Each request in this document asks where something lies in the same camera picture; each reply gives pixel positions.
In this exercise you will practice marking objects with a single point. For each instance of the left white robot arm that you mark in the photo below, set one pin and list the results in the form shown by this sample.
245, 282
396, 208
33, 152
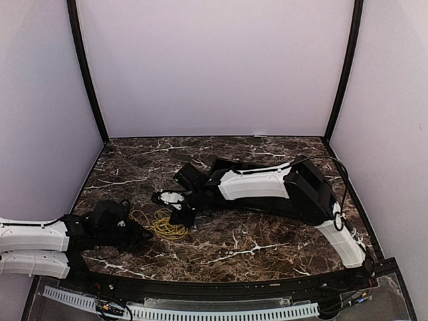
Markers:
53, 248

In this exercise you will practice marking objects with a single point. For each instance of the left black corner post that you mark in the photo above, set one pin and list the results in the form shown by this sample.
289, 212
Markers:
72, 7

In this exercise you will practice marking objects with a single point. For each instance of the right black corner post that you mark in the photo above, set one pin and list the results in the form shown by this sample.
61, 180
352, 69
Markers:
346, 70

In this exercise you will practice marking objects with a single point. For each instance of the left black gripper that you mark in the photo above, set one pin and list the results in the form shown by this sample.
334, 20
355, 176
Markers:
133, 233

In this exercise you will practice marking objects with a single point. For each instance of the black front rail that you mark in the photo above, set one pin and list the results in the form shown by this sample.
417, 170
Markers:
318, 287

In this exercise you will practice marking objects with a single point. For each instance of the white slotted cable duct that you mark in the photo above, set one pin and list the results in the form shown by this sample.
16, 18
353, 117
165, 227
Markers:
158, 309

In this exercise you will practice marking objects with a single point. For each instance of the black corner post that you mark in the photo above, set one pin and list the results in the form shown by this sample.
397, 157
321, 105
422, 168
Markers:
346, 70
72, 7

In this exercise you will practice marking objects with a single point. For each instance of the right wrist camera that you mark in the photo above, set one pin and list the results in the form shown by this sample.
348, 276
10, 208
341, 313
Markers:
190, 178

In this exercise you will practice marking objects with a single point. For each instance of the black bin far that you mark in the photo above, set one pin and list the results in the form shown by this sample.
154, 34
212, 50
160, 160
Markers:
335, 181

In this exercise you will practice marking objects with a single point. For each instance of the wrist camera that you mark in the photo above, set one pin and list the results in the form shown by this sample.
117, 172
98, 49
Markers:
190, 178
108, 209

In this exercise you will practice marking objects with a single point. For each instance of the black bin near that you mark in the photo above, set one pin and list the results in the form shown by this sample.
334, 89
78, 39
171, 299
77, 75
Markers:
224, 164

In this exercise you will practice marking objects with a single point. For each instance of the black bin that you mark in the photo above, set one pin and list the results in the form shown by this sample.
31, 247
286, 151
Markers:
335, 181
224, 164

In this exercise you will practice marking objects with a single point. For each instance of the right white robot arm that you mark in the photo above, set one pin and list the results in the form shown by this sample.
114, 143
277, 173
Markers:
296, 190

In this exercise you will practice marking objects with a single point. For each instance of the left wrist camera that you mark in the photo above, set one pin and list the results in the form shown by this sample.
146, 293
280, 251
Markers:
108, 209

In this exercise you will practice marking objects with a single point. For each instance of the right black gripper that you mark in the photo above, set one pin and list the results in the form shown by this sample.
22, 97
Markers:
188, 221

